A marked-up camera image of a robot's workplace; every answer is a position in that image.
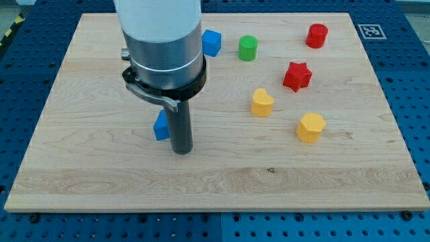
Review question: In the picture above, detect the yellow heart block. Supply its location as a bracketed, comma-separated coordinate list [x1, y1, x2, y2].
[251, 88, 274, 117]

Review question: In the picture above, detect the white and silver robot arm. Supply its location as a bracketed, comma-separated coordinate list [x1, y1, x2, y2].
[114, 0, 206, 113]

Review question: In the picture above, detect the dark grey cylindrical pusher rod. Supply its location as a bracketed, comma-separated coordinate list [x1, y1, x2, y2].
[163, 101, 193, 155]

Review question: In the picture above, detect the green cylinder block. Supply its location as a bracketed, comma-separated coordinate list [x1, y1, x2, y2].
[238, 35, 258, 61]

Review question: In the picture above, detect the red cylinder block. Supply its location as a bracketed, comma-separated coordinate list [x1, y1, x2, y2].
[305, 24, 329, 48]

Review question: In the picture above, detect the white fiducial marker tag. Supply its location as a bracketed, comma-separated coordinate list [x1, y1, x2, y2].
[357, 24, 386, 40]

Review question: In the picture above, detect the light wooden board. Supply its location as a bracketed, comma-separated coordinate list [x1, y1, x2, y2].
[5, 13, 429, 213]

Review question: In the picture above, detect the red star block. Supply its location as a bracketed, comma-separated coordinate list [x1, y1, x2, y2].
[283, 62, 312, 92]

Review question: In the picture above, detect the blue triangle block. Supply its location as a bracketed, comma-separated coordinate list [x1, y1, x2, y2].
[153, 110, 170, 140]

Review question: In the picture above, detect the yellow hexagon block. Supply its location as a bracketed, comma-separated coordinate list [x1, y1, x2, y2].
[296, 112, 327, 143]

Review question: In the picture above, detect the blue cube block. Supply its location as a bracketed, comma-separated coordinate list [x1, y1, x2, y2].
[202, 30, 222, 57]

